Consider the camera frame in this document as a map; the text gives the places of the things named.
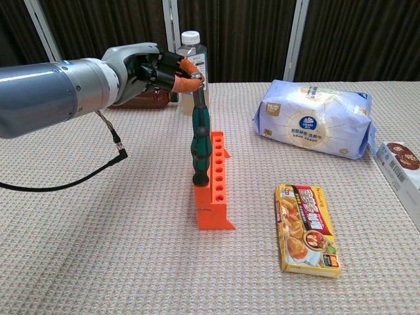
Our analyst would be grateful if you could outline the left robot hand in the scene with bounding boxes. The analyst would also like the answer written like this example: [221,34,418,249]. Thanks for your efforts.
[100,41,206,108]

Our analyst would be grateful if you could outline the grey metal precision screwdriver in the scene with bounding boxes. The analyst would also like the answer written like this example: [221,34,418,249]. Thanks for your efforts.
[191,72,207,110]

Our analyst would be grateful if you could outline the teal handle screwdriver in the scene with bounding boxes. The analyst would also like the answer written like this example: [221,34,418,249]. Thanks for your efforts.
[192,104,211,142]

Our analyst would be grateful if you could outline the dark green black screwdriver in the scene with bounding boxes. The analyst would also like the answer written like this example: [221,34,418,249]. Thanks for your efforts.
[191,127,215,186]

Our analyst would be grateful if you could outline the orange tool holder block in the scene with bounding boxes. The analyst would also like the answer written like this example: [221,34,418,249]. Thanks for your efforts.
[193,114,236,230]

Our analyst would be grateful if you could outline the brown plastic bottle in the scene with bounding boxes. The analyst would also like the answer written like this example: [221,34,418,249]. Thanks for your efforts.
[108,90,180,110]

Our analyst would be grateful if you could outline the clear bottle white cap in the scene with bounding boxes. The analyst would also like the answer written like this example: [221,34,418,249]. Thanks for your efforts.
[176,31,210,116]

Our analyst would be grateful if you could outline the pale blue tissue pack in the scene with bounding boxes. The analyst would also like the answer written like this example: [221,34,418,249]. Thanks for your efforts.
[252,79,381,161]

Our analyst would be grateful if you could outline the beige woven tablecloth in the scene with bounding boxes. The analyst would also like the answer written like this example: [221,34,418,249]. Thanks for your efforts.
[0,81,420,315]

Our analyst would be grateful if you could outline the yellow curry box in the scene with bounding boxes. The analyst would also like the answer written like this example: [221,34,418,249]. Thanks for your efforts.
[274,183,343,279]

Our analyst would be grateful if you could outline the long white wrap box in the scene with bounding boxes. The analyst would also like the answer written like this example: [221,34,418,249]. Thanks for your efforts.
[373,141,420,230]

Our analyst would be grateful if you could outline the aluminium partition post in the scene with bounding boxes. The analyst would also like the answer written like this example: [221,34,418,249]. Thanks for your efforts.
[162,0,182,55]
[283,0,311,83]
[23,0,62,63]

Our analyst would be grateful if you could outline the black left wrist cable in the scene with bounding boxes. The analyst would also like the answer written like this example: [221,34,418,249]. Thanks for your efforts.
[0,110,128,192]

